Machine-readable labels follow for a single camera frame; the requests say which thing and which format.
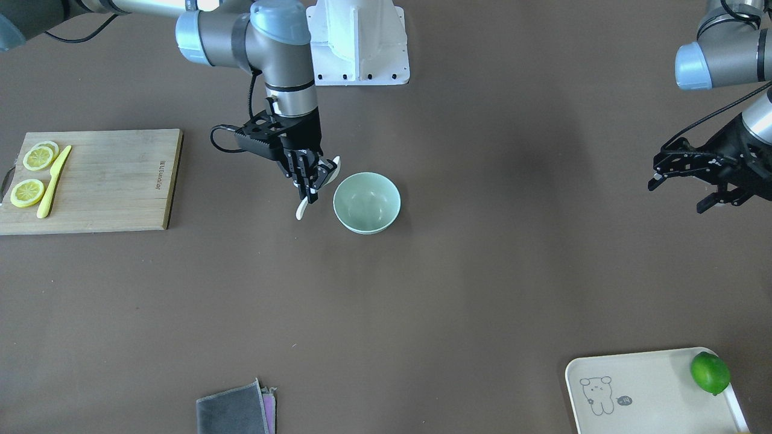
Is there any grey folded cloth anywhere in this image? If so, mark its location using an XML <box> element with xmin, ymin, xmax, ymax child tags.
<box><xmin>196</xmin><ymin>379</ymin><xmax>277</xmax><ymax>433</ymax></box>

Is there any white camera pillar base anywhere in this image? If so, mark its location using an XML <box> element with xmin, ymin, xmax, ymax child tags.
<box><xmin>305</xmin><ymin>1</ymin><xmax>411</xmax><ymax>86</ymax></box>

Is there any stacked lemon slice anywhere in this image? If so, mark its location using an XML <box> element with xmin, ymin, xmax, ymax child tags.
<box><xmin>22</xmin><ymin>140</ymin><xmax>60</xmax><ymax>171</ymax></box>

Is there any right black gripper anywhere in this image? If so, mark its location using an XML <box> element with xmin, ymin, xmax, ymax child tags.
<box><xmin>279</xmin><ymin>111</ymin><xmax>338</xmax><ymax>205</ymax></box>

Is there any mint green bowl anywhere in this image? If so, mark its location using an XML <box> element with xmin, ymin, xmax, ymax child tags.
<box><xmin>332</xmin><ymin>171</ymin><xmax>402</xmax><ymax>234</ymax></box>

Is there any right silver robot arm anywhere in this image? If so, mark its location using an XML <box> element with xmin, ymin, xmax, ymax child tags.
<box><xmin>1</xmin><ymin>1</ymin><xmax>339</xmax><ymax>205</ymax></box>

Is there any lemon slice near handle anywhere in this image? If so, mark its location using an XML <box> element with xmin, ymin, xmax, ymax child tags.
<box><xmin>10</xmin><ymin>178</ymin><xmax>46</xmax><ymax>208</ymax></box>

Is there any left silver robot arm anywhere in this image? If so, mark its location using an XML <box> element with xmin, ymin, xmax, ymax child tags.
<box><xmin>648</xmin><ymin>1</ymin><xmax>771</xmax><ymax>213</ymax></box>

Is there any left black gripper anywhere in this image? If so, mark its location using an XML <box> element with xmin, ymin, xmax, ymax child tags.
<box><xmin>697</xmin><ymin>115</ymin><xmax>771</xmax><ymax>214</ymax></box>

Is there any cream rabbit tray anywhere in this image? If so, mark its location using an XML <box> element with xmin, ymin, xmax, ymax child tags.
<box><xmin>565</xmin><ymin>347</ymin><xmax>750</xmax><ymax>433</ymax></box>

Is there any white ceramic spoon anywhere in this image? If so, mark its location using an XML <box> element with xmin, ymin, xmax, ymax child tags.
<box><xmin>296</xmin><ymin>156</ymin><xmax>340</xmax><ymax>221</ymax></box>

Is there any yellow plastic knife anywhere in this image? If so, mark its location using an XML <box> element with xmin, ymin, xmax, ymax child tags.
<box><xmin>36</xmin><ymin>145</ymin><xmax>72</xmax><ymax>219</ymax></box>

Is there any green lime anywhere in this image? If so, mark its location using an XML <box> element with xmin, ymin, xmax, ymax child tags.
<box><xmin>689</xmin><ymin>351</ymin><xmax>731</xmax><ymax>396</ymax></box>

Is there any bamboo cutting board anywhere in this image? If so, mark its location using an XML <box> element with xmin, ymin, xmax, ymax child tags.
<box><xmin>1</xmin><ymin>129</ymin><xmax>184</xmax><ymax>234</ymax></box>

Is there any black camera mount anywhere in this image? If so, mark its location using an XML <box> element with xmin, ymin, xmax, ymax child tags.
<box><xmin>647</xmin><ymin>137</ymin><xmax>724</xmax><ymax>190</ymax></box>
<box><xmin>234</xmin><ymin>110</ymin><xmax>286</xmax><ymax>162</ymax></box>

